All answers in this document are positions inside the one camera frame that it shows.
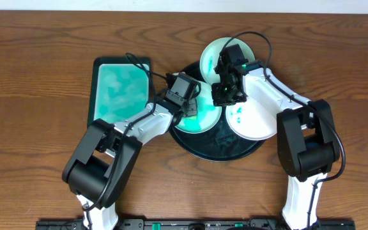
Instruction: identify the yellow green sponge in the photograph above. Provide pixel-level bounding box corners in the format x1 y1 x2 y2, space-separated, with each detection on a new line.
180 116 199 129

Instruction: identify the green rectangular soap tray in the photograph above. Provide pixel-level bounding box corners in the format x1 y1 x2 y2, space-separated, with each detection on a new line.
87 57 150 125

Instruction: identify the mint plate top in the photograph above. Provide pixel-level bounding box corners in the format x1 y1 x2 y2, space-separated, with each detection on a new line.
199 37 255 85

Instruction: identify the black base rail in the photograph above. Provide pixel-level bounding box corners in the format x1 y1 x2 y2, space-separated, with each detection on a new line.
35 218 357 230

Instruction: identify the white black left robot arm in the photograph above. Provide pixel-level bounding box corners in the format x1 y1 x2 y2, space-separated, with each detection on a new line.
62 98 197 229

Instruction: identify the mint plate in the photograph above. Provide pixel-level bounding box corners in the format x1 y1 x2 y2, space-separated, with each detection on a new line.
199 37 255 85
165 81 222 134

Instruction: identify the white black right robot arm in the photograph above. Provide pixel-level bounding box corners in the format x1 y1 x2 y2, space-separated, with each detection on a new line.
212 61 346 229

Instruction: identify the white plate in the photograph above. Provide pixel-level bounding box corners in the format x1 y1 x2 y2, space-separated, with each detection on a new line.
226 98 277 141

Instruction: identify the round black tray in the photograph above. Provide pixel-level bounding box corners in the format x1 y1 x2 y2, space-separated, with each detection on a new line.
170 62 264 162

